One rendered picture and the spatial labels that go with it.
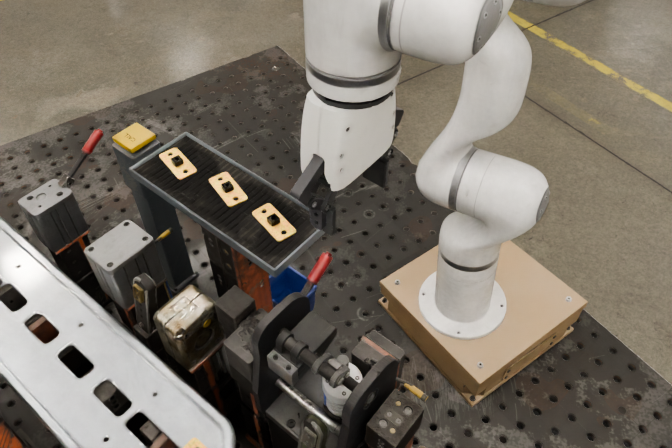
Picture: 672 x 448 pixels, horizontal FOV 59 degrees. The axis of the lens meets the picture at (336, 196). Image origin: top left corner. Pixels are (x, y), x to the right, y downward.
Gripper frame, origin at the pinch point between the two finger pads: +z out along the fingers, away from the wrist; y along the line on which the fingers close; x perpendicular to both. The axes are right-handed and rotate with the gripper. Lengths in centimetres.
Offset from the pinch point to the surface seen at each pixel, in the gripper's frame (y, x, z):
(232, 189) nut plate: -10.0, -33.8, 28.2
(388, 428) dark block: 5.5, 11.7, 32.8
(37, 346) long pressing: 28, -46, 45
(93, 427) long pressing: 30, -26, 45
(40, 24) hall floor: -106, -324, 145
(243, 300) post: 2.5, -19.4, 34.9
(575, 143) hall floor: -209, -22, 145
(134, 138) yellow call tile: -8, -59, 29
